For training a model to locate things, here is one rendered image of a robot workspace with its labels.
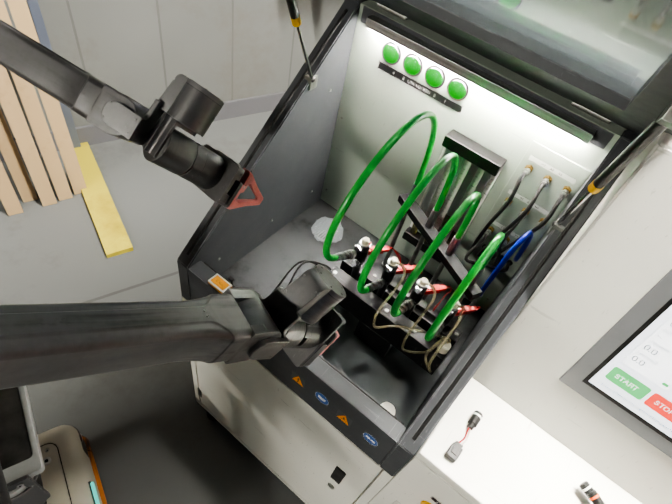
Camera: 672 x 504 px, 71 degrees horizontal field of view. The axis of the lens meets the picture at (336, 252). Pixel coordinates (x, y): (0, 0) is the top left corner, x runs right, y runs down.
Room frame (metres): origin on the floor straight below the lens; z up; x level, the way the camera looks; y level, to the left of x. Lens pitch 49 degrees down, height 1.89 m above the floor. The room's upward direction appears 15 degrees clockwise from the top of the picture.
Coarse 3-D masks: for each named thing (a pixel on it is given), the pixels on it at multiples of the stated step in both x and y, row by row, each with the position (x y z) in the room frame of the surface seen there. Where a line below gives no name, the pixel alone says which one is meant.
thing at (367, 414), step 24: (192, 288) 0.63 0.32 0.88; (264, 360) 0.52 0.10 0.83; (288, 360) 0.49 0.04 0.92; (288, 384) 0.49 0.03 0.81; (312, 384) 0.46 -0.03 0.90; (336, 384) 0.45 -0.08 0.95; (336, 408) 0.43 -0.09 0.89; (360, 408) 0.41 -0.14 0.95; (384, 408) 0.43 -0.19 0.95; (360, 432) 0.40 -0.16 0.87; (384, 432) 0.38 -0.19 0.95; (384, 456) 0.36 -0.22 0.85
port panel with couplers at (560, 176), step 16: (528, 160) 0.90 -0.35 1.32; (544, 160) 0.88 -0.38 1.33; (560, 160) 0.87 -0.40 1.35; (512, 176) 0.90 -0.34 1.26; (528, 176) 0.89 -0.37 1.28; (544, 176) 0.88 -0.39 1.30; (560, 176) 0.86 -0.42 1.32; (576, 176) 0.85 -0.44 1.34; (528, 192) 0.88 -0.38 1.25; (544, 192) 0.87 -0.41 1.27; (560, 192) 0.83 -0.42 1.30; (496, 208) 0.90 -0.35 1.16; (512, 208) 0.88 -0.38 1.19; (544, 208) 0.86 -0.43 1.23; (560, 208) 0.85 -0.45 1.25; (496, 224) 0.89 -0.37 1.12; (528, 224) 0.86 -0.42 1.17; (512, 240) 0.87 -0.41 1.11; (512, 256) 0.86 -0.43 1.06
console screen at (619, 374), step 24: (648, 312) 0.54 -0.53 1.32; (624, 336) 0.53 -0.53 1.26; (648, 336) 0.52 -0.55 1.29; (600, 360) 0.52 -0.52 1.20; (624, 360) 0.51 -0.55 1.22; (648, 360) 0.50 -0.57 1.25; (576, 384) 0.50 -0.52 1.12; (600, 384) 0.49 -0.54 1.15; (624, 384) 0.49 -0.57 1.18; (648, 384) 0.48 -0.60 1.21; (600, 408) 0.47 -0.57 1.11; (624, 408) 0.46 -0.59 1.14; (648, 408) 0.46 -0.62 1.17; (648, 432) 0.44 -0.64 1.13
